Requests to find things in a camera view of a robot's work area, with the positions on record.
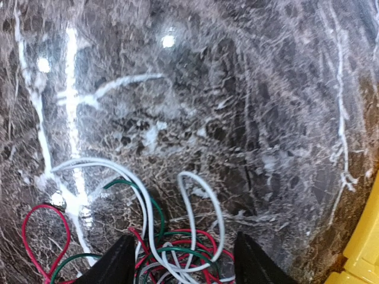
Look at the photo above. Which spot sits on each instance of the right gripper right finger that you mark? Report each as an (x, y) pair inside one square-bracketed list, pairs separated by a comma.
[(253, 265)]

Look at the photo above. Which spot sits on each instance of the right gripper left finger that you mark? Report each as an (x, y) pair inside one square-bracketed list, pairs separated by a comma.
[(117, 265)]

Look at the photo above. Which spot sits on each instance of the yellow bin left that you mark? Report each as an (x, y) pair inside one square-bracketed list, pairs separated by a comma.
[(361, 252)]

